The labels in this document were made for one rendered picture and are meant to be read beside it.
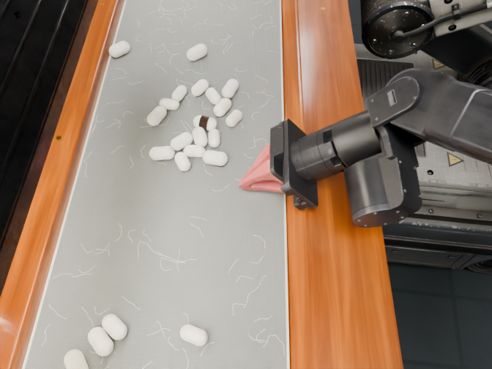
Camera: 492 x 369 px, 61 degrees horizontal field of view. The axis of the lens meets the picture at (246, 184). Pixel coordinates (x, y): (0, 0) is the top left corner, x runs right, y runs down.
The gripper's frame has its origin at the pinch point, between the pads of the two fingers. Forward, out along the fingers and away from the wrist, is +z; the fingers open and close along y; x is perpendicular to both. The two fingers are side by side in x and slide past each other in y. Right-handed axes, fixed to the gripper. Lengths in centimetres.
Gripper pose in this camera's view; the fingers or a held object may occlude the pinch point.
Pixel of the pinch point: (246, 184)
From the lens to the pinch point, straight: 57.3
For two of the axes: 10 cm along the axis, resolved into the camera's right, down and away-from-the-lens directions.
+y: -0.3, 8.6, -5.2
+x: 6.3, 4.2, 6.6
